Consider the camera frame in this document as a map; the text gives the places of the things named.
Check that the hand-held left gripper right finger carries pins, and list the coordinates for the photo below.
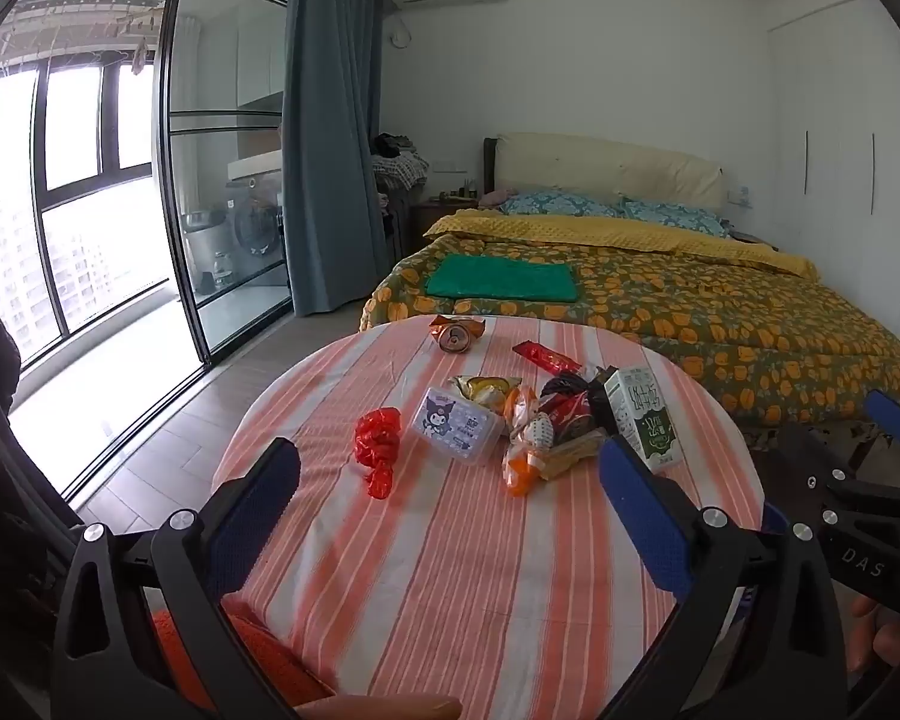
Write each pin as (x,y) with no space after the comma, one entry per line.
(641,517)

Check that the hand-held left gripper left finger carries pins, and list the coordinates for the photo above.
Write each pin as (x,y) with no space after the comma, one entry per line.
(259,510)

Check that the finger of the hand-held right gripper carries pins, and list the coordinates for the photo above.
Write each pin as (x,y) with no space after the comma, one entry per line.
(894,420)
(817,465)

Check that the white green milk carton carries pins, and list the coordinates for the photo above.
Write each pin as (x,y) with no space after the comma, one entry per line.
(645,420)

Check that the red packet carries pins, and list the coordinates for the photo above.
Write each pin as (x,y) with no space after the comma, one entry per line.
(570,416)

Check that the pile of snack wrappers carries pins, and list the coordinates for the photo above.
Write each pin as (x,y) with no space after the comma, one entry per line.
(529,450)

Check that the crushed red can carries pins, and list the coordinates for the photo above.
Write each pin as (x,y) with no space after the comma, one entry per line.
(379,442)

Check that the red snack wrapper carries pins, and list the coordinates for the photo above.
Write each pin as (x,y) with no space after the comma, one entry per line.
(544,356)

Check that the yellow white snack bag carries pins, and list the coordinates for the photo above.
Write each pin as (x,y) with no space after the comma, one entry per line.
(487,390)

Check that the white cartoon print wipes box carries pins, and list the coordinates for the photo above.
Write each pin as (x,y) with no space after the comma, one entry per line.
(454,427)

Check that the crushed orange can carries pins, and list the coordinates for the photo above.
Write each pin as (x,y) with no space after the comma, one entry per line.
(456,335)

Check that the person's right hand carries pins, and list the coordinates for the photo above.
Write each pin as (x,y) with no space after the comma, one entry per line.
(881,637)

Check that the person's left hand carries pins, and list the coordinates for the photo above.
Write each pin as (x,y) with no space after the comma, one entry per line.
(390,711)

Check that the orange white striped tablecloth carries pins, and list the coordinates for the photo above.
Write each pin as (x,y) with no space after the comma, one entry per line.
(420,577)

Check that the bed with orange floral quilt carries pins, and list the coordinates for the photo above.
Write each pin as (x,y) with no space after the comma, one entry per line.
(682,300)

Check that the white wardrobe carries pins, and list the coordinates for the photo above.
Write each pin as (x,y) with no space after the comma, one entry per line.
(840,165)

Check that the steel bin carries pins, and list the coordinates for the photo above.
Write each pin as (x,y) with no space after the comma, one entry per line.
(202,247)

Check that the green folded cloth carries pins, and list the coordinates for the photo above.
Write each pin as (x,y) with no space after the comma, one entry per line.
(502,277)

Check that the washing machine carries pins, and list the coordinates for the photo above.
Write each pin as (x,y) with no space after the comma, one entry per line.
(255,232)

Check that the blue floral pillow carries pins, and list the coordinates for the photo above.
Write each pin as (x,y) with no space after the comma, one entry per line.
(555,204)
(675,216)

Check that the yellow blanket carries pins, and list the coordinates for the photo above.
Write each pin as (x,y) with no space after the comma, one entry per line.
(570,229)

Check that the dark wooden nightstand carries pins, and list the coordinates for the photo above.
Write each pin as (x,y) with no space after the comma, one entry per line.
(431,217)

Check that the white pillow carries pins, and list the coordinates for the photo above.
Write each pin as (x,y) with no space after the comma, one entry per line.
(607,165)

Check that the black framed glass door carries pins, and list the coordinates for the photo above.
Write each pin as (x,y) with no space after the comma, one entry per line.
(163,165)

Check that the pile of clothes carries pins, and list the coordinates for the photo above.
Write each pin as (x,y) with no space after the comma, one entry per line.
(397,161)

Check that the black framed window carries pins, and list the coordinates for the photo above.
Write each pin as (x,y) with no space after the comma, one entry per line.
(41,195)

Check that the grey blue curtain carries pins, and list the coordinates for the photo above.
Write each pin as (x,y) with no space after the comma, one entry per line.
(330,127)

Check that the ceiling drying rack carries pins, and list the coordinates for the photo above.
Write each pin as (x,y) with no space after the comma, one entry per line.
(82,30)

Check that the white wall socket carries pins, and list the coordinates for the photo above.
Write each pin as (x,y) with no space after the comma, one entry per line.
(739,196)

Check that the dark wooden bed frame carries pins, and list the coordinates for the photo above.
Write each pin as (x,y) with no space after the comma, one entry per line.
(490,165)

